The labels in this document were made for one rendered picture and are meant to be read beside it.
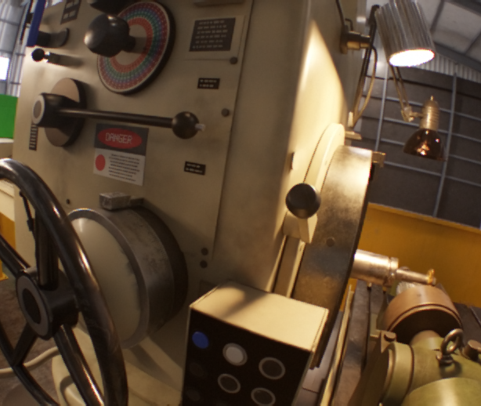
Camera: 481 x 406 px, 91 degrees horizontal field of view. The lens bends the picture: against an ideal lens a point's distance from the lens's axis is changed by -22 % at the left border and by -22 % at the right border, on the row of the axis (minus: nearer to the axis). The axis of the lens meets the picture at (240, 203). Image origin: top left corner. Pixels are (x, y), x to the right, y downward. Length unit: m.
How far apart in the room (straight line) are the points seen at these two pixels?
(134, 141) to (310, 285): 0.38
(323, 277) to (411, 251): 2.43
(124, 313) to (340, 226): 0.36
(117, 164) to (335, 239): 0.39
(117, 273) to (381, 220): 2.58
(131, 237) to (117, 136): 0.20
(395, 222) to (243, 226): 2.48
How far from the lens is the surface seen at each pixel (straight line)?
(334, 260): 0.51
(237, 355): 0.35
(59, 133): 0.66
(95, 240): 0.43
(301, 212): 0.34
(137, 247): 0.41
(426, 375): 0.49
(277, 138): 0.39
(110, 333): 0.27
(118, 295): 0.42
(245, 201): 0.41
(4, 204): 1.80
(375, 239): 2.86
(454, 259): 3.03
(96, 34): 0.49
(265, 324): 0.35
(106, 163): 0.56
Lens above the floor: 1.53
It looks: 11 degrees down
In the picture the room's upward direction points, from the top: 9 degrees clockwise
